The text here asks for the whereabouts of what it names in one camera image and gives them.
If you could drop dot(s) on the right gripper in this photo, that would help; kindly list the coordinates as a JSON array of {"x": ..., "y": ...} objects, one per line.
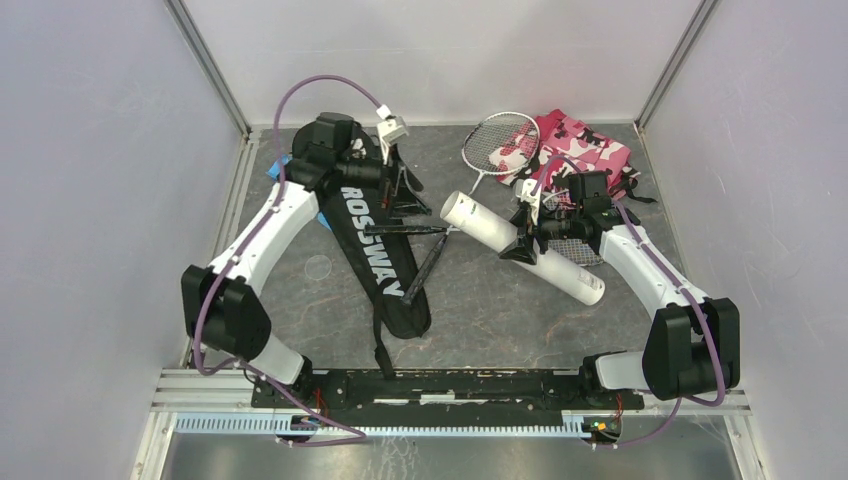
[{"x": 520, "y": 250}]

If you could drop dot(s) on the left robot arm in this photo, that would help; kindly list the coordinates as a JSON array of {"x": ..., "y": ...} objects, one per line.
[{"x": 221, "y": 303}]

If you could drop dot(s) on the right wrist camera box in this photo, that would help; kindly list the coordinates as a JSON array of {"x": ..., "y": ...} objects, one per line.
[{"x": 527, "y": 191}]

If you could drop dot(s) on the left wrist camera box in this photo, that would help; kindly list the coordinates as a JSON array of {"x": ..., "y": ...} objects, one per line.
[{"x": 389, "y": 132}]

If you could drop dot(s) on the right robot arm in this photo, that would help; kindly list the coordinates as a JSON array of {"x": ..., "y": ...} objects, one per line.
[{"x": 693, "y": 346}]

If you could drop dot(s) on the black racket bag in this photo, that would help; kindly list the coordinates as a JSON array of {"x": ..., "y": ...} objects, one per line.
[{"x": 384, "y": 266}]

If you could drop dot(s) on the blue cloth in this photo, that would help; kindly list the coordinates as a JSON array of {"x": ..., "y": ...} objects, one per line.
[{"x": 274, "y": 173}]

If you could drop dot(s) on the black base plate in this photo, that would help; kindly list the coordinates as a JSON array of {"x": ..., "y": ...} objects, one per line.
[{"x": 459, "y": 398}]

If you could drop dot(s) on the white shuttlecock tube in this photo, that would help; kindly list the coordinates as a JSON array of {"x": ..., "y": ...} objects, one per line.
[{"x": 474, "y": 219}]

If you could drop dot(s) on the white slotted cable duct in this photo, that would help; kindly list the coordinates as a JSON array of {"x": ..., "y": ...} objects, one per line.
[{"x": 286, "y": 424}]

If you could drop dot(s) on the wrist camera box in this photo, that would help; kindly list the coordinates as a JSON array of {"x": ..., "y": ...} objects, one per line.
[
  {"x": 389, "y": 132},
  {"x": 527, "y": 191}
]

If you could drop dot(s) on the white racket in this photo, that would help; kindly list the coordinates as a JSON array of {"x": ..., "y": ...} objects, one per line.
[
  {"x": 503, "y": 143},
  {"x": 573, "y": 249}
]

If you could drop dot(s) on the pink camouflage bag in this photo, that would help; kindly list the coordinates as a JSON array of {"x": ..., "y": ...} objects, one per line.
[{"x": 568, "y": 145}]

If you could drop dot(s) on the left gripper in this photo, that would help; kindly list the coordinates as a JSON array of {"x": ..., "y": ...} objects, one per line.
[{"x": 417, "y": 208}]

